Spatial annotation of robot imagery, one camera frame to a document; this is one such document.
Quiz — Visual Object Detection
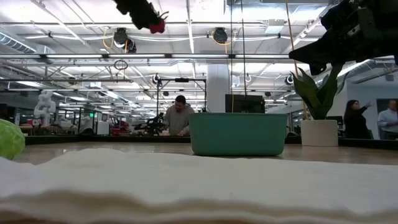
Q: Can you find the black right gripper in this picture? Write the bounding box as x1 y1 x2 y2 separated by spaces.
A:
288 0 384 76

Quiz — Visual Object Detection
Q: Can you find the black aluminium table frame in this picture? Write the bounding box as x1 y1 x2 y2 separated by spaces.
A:
24 134 398 151

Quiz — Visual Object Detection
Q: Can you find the black computer case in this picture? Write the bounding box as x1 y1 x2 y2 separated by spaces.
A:
224 93 266 114

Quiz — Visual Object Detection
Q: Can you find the green toy cabbage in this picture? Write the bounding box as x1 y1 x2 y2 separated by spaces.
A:
0 118 26 161

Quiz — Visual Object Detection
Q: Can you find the white folded cloth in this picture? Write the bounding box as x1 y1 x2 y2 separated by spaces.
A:
0 147 398 224

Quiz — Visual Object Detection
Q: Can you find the green succulent plant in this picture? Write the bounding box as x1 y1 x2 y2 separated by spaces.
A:
290 63 351 121

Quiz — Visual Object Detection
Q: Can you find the person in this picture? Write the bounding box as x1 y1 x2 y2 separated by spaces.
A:
377 99 398 141
343 99 374 140
162 95 197 137

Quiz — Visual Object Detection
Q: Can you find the teal plastic tupperware container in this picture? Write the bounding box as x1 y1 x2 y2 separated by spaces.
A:
188 112 289 157

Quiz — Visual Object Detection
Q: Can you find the black gantry frame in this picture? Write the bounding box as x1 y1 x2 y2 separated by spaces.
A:
155 78 208 126

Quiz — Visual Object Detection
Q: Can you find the red toy strawberry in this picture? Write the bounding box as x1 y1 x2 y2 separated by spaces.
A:
148 11 170 34

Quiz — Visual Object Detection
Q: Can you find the white column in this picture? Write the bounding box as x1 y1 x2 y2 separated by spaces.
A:
206 63 231 113

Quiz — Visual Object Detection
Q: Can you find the black cable loop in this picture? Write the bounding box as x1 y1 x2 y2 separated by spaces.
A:
113 59 129 71

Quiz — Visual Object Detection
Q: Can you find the yellow hanging cable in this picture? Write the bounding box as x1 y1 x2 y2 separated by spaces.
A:
285 0 310 121

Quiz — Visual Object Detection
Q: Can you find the white plant pot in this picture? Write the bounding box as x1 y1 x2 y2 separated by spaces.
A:
300 119 340 147

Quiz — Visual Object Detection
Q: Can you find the black ceiling cable reel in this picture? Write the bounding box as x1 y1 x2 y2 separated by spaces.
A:
212 27 229 45
113 27 137 54

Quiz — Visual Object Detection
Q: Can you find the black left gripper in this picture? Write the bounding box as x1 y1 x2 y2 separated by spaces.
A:
113 0 161 30

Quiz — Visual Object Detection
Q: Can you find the black hanging cable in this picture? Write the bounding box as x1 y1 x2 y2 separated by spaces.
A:
240 0 248 96

